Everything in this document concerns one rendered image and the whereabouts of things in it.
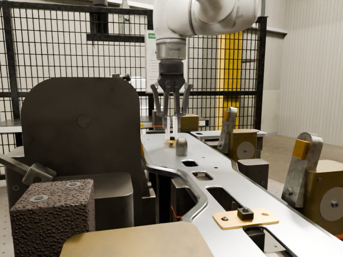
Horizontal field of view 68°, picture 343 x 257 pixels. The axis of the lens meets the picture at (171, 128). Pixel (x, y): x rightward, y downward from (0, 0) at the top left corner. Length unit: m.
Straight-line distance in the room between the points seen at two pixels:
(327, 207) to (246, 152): 0.35
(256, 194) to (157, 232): 0.30
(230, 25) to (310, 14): 5.91
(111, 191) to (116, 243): 0.08
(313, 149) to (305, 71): 5.96
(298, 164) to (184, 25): 0.46
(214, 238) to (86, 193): 0.18
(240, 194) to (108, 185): 0.25
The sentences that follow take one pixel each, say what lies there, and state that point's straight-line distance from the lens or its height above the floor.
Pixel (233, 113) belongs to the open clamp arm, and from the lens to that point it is 0.77.
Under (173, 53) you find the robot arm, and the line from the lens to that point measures 0.74.
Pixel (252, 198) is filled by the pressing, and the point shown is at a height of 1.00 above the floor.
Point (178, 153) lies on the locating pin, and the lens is 0.66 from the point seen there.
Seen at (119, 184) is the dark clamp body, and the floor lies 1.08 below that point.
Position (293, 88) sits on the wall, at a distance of 6.53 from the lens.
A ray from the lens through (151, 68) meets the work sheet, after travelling 1.32.
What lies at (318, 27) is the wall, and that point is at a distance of 6.41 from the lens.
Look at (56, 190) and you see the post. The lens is 0.22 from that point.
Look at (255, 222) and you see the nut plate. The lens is 0.37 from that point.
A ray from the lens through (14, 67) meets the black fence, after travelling 1.38.
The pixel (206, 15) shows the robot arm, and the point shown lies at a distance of 0.67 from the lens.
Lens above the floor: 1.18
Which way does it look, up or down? 9 degrees down
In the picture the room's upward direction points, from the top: straight up
